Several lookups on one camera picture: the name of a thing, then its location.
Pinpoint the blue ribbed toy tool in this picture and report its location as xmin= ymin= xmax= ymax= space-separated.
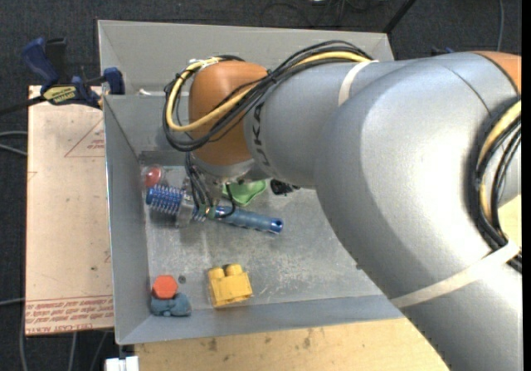
xmin=145 ymin=184 xmax=285 ymax=235

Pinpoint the green toy shape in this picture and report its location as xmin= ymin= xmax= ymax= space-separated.
xmin=221 ymin=178 xmax=268 ymax=208

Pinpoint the red ball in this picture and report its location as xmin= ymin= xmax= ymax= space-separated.
xmin=143 ymin=166 xmax=164 ymax=190

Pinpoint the orange hexagonal toy nut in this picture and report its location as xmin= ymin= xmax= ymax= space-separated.
xmin=150 ymin=275 xmax=180 ymax=300

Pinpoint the yellow toy brick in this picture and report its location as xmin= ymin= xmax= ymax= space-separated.
xmin=207 ymin=263 xmax=255 ymax=309

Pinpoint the grey metal bin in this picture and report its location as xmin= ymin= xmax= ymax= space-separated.
xmin=97 ymin=19 xmax=406 ymax=346

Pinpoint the blue-grey lump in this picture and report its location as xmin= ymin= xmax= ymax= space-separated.
xmin=149 ymin=291 xmax=193 ymax=318

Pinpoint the brown cardboard board, red print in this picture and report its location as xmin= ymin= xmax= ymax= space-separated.
xmin=24 ymin=85 xmax=115 ymax=337

